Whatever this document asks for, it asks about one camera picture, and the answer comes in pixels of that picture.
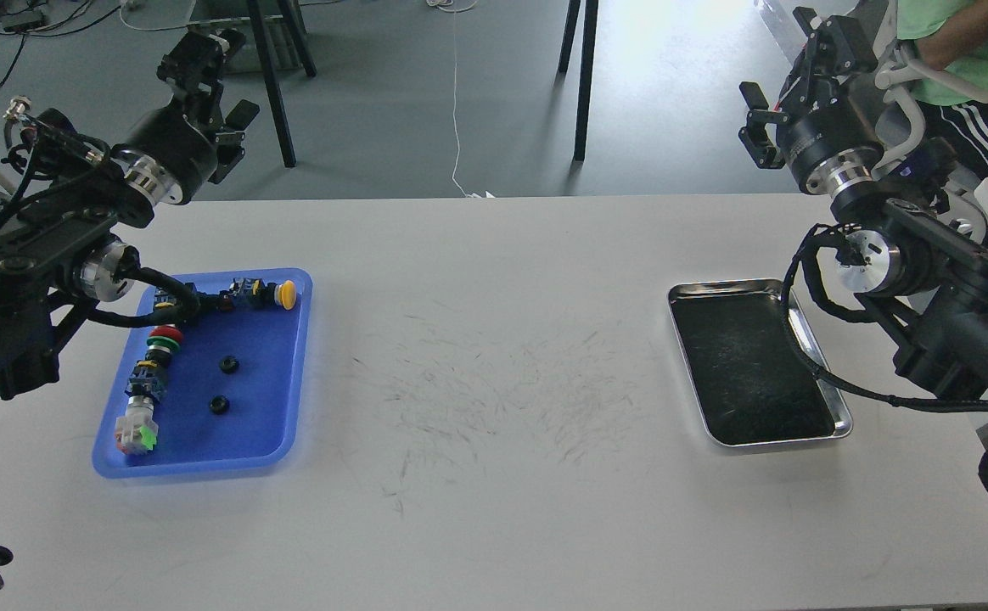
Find white floor cable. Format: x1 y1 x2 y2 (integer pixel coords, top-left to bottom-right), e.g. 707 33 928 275
426 0 497 200

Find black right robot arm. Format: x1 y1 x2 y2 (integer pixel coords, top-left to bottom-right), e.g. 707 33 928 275
738 1 988 413

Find black floor cables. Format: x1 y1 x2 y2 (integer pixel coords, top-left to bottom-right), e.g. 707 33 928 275
0 0 181 196

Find yellow push button switch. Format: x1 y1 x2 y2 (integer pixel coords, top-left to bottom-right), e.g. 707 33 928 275
227 277 299 311

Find blue black switch block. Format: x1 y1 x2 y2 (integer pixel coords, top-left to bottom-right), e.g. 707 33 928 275
124 360 169 405

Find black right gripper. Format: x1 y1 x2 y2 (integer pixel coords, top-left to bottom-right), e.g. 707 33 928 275
738 7 884 198

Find blue plastic tray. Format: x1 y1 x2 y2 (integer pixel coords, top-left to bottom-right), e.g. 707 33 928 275
92 267 314 479

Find small black gear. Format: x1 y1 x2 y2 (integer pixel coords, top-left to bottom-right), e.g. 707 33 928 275
218 355 239 375
208 395 231 415

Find white office chair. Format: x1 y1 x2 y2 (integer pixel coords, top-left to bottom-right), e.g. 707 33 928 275
872 0 988 247

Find green push button switch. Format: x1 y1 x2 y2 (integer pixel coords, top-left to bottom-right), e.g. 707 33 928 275
144 336 181 368

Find grey plastic crate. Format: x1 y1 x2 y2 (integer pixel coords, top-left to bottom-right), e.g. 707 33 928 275
187 1 303 74

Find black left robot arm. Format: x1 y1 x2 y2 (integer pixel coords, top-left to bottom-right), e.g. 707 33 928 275
0 30 260 400

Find black table leg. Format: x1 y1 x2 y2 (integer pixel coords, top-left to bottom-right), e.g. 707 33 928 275
245 0 318 169
557 1 600 164

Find black table leg right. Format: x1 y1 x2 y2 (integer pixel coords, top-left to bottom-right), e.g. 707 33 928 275
557 1 600 164

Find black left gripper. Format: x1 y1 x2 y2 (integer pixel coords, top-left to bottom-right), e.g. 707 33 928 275
113 28 260 206

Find person in green shirt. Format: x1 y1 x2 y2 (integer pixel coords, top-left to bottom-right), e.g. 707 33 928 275
895 0 988 255

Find black table leg left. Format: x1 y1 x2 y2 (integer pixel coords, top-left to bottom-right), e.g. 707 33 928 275
245 0 318 169

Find grey backpack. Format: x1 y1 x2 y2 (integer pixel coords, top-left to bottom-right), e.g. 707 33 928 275
845 0 897 57

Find silver metal tray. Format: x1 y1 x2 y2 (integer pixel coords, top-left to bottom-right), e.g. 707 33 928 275
667 278 852 451

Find white green switch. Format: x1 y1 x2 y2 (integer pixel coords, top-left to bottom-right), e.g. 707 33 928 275
114 395 158 456

